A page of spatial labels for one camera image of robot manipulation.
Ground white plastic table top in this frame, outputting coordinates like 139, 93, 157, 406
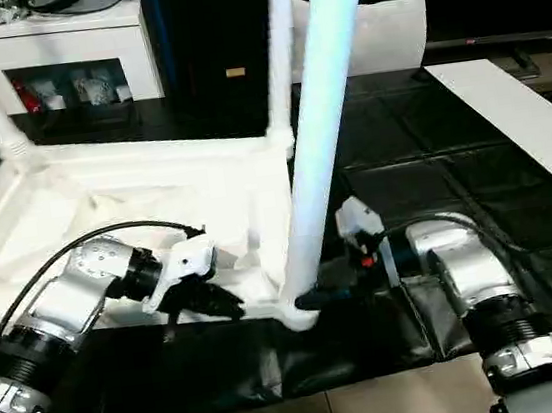
0, 113, 322, 370

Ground black table mat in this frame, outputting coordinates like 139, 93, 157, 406
0, 46, 552, 413

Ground white low table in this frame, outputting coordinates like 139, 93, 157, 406
423, 50, 552, 235

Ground grey cushion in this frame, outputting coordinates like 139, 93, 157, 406
288, 0, 435, 84

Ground black sofa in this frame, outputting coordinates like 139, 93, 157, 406
139, 0, 552, 105

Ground white cabinet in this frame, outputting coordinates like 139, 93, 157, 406
0, 0, 166, 118

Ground thin black bar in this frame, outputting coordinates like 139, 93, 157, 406
424, 26, 552, 54

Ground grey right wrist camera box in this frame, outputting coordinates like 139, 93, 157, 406
332, 192, 387, 250

